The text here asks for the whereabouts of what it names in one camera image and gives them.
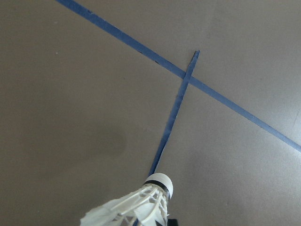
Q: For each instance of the white feather shuttlecock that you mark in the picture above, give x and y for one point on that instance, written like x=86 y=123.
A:
x=160 y=182

